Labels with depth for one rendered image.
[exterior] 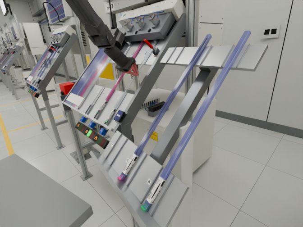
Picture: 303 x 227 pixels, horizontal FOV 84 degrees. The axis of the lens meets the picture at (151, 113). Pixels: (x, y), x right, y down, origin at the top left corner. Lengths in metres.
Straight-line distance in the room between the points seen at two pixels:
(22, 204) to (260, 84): 2.34
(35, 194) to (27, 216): 0.09
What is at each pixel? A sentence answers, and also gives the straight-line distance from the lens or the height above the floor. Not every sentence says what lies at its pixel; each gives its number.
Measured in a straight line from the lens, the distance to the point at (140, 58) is 0.99.
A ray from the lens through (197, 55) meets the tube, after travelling 0.55.
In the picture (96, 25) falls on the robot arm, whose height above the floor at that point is 1.14.
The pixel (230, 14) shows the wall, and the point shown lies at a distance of 2.51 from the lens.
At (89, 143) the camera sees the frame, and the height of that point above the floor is 0.31.
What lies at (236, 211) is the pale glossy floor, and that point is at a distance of 1.42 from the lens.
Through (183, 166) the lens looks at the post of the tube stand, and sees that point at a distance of 0.61.
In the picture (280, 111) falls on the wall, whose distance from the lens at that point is 2.45.
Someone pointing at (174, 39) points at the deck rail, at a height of 1.09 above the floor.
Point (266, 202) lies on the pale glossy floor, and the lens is 1.55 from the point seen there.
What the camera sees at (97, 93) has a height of 0.82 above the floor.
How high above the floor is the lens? 1.07
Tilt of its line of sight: 22 degrees down
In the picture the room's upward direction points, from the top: 4 degrees counter-clockwise
